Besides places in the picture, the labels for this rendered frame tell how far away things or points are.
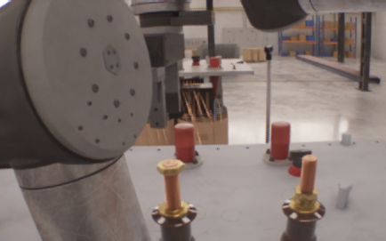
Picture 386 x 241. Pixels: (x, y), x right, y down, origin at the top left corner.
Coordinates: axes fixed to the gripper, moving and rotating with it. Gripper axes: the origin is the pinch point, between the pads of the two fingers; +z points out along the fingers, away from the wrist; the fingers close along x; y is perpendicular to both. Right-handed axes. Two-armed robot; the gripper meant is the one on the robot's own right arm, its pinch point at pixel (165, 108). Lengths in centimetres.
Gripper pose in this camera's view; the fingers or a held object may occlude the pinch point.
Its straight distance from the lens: 54.6
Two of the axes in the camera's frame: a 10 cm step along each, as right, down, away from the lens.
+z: 0.4, 9.6, 2.9
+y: -9.8, -0.2, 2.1
